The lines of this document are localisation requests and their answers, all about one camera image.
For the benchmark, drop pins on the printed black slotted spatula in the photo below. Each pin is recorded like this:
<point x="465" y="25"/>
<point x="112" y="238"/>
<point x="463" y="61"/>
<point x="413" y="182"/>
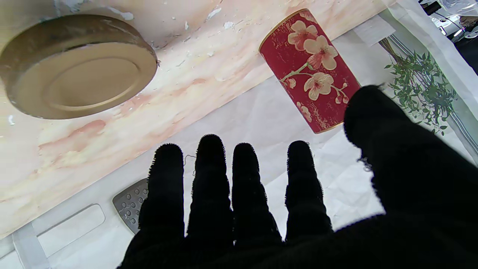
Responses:
<point x="129" y="205"/>

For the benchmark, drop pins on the gold round tin lid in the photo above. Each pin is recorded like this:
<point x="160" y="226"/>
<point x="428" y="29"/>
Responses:
<point x="82" y="74"/>

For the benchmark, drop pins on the printed green potted plant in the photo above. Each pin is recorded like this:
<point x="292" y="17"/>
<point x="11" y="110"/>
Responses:
<point x="422" y="86"/>

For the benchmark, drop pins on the red floral tea tin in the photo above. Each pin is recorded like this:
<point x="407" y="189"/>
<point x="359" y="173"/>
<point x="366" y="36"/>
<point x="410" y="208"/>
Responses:
<point x="310" y="71"/>

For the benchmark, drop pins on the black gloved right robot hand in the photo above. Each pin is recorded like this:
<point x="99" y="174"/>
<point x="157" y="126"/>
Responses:
<point x="422" y="209"/>

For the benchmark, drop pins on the white printed backdrop cloth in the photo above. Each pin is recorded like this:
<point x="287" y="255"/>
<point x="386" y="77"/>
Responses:
<point x="261" y="112"/>

